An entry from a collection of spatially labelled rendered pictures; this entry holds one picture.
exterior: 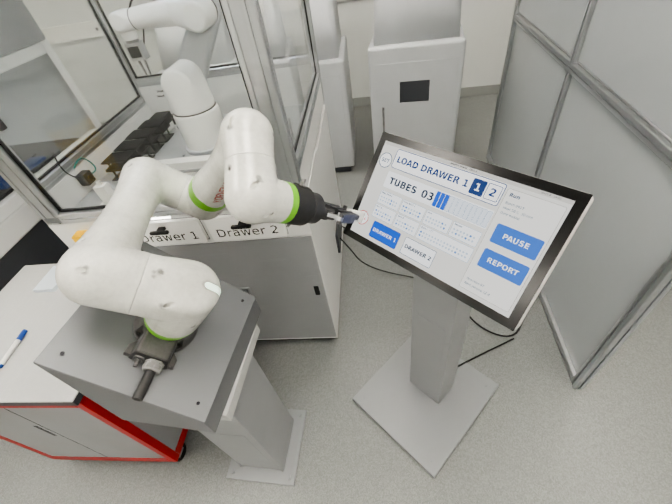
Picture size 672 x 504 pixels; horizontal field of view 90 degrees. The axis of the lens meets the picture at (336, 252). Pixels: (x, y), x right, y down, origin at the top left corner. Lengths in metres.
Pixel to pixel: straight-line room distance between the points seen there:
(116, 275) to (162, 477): 1.33
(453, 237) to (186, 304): 0.61
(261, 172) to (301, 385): 1.34
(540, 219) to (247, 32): 0.80
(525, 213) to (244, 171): 0.58
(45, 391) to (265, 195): 0.97
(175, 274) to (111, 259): 0.11
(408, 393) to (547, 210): 1.15
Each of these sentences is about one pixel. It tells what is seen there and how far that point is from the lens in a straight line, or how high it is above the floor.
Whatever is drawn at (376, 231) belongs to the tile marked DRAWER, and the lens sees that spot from 0.95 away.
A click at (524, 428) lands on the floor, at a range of 1.80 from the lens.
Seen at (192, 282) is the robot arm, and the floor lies 1.15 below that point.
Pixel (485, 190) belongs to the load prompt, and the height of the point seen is 1.15.
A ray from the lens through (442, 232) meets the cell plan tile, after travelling 0.87.
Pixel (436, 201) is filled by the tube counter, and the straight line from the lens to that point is 0.88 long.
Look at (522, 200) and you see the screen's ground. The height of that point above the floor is 1.16.
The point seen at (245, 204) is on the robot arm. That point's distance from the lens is 0.66.
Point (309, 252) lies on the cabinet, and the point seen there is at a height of 0.71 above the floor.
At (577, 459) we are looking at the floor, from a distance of 1.83.
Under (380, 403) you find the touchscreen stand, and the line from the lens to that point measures 1.72.
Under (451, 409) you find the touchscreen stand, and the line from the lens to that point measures 1.72.
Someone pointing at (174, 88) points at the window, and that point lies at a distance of 1.14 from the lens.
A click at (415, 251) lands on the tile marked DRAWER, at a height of 1.00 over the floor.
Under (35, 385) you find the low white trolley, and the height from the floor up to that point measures 0.76.
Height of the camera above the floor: 1.63
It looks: 44 degrees down
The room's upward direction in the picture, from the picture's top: 11 degrees counter-clockwise
